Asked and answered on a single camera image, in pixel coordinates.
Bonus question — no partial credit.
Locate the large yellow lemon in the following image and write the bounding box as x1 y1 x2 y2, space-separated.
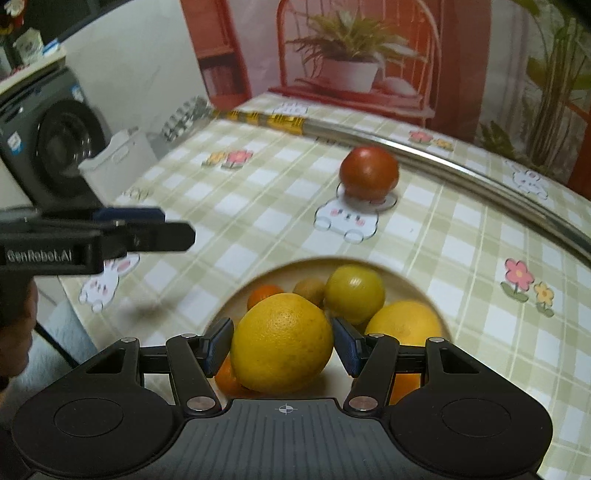
229 293 334 396

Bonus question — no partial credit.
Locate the person left hand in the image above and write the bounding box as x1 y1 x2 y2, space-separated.
1 280 38 378

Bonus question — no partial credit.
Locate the small orange tangerine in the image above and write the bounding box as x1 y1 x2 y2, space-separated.
390 373 421 405

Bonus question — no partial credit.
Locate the orange tangerine middle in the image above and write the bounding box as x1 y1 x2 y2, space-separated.
214 355 259 399

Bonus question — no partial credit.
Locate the yellow lemon right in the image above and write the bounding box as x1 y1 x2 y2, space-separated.
365 300 444 346

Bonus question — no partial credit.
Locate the white plastic basket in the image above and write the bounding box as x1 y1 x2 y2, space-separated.
78 128 157 204

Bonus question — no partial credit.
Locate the yellow green round fruit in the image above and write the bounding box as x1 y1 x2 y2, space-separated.
324 264 386 325

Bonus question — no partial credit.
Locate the beige round plate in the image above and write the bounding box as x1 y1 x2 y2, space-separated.
214 257 450 401

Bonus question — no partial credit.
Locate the small brown kiwi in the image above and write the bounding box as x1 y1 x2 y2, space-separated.
293 277 325 307

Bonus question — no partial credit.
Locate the orange tangerine left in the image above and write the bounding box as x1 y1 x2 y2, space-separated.
246 284 283 310

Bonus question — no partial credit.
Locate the black washing machine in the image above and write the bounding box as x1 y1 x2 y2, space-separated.
1 66 107 208

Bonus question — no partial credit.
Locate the checkered bunny tablecloth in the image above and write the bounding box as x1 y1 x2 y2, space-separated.
62 121 590 479

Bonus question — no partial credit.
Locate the dark red tomato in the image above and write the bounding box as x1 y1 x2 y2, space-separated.
339 146 400 201

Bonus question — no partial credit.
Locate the long metal rod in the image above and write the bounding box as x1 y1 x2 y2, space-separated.
205 109 590 264

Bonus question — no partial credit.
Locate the printed room backdrop cloth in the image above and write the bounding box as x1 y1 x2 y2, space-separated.
181 1 590 195

